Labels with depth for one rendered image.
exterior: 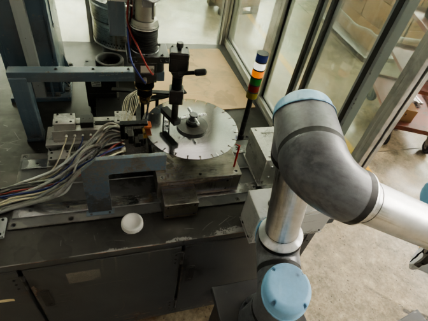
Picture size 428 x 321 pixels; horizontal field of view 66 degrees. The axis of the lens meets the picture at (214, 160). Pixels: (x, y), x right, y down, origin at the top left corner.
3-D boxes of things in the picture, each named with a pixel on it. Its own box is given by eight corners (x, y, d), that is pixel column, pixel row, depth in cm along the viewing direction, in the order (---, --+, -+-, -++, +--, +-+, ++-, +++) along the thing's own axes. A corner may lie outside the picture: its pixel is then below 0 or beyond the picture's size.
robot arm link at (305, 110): (254, 283, 91) (281, 128, 52) (253, 236, 101) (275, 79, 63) (298, 286, 90) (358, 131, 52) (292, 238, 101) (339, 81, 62)
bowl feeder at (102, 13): (151, 50, 191) (152, -16, 166) (158, 79, 171) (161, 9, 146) (95, 49, 183) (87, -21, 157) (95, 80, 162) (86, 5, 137)
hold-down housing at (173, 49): (183, 98, 107) (189, 39, 93) (184, 107, 104) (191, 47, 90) (166, 97, 106) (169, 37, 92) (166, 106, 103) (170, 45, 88)
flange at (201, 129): (201, 140, 112) (202, 134, 111) (171, 130, 114) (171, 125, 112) (211, 121, 120) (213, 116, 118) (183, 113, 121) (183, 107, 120)
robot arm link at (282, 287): (251, 329, 82) (265, 308, 72) (251, 278, 91) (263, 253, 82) (299, 335, 82) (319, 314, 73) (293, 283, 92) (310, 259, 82)
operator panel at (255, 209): (308, 207, 125) (323, 181, 114) (321, 232, 118) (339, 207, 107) (239, 216, 117) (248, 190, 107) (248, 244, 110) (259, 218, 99)
